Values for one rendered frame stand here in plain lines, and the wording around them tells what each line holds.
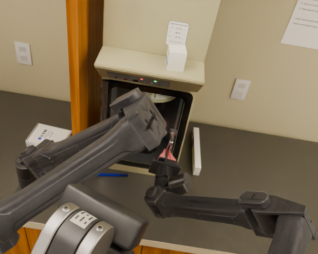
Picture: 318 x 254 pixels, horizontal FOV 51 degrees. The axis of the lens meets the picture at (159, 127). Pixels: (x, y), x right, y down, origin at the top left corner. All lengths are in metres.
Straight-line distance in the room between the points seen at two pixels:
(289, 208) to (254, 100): 1.00
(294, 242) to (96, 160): 0.40
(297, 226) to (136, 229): 0.45
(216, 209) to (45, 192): 0.44
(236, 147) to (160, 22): 0.85
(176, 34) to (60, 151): 0.48
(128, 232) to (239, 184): 1.18
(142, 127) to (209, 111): 1.16
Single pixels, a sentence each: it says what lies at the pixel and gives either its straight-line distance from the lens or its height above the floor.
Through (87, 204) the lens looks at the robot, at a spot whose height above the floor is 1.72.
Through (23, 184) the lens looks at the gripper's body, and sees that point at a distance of 1.04.
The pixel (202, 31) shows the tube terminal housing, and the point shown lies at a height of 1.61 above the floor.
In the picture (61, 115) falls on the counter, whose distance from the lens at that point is 1.68.
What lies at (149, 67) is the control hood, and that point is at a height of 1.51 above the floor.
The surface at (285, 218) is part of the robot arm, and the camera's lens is 0.75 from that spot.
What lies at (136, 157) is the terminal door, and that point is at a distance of 1.33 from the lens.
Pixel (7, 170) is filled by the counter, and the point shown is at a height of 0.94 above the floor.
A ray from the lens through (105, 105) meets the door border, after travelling 1.18.
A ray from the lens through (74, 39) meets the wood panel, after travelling 0.98.
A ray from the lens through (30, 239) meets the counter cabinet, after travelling 1.47.
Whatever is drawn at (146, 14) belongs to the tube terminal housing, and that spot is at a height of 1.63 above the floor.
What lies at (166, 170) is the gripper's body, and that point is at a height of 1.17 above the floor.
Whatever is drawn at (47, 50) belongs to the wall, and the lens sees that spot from 1.67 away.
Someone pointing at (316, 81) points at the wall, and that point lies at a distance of 1.71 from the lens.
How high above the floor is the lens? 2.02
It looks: 41 degrees down
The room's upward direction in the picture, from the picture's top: 10 degrees clockwise
